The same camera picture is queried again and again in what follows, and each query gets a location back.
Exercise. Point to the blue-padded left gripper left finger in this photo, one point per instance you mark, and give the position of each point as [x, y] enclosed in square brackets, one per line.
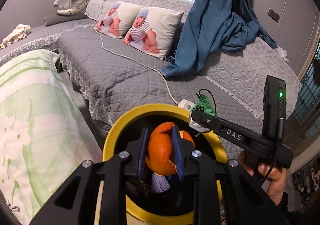
[96, 189]

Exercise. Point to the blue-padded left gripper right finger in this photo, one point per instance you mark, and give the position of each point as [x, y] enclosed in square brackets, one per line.
[244, 200]

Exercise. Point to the orange peel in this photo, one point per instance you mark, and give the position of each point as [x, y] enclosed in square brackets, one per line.
[164, 156]

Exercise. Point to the green snack wrapper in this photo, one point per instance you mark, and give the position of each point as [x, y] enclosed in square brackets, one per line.
[193, 124]

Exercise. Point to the yellow trash bin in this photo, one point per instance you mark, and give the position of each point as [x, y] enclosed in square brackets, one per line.
[174, 206]

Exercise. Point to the right hand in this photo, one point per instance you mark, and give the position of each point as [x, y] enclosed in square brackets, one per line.
[277, 176]

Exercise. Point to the green white quilt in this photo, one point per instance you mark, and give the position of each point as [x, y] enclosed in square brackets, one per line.
[44, 136]

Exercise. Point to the grey quilted sofa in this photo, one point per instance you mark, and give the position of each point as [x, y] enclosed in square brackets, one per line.
[115, 78]

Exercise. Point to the white power strip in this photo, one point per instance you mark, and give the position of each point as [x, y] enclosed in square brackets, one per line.
[186, 104]

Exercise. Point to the blue curtain right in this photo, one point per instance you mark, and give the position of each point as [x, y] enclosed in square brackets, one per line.
[214, 25]

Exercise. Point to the right baby print pillow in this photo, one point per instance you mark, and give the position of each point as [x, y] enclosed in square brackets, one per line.
[153, 31]

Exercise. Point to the baby print pillow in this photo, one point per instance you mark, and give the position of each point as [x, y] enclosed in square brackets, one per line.
[153, 31]
[118, 19]

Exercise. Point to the left baby print pillow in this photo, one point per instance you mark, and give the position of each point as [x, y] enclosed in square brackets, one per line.
[118, 19]

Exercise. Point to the cream crumpled cloth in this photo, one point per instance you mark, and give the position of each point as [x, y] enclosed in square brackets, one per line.
[18, 33]

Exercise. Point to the white tiger plush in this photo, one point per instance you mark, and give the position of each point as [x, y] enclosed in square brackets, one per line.
[70, 7]

